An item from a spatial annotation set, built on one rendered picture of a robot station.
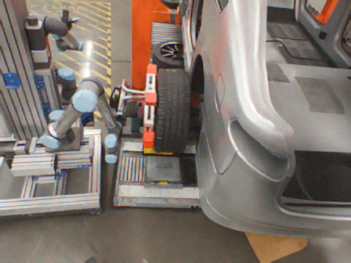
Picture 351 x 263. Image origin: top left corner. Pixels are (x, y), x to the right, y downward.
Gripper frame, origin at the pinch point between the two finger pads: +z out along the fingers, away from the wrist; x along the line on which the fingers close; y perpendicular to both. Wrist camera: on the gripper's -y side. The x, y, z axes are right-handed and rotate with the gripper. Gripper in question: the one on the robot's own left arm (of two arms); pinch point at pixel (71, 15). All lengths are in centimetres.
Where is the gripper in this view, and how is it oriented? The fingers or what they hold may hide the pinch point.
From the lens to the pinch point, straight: 275.3
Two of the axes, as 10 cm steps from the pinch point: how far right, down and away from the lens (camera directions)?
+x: 9.7, 2.3, 1.2
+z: 0.8, -7.0, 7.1
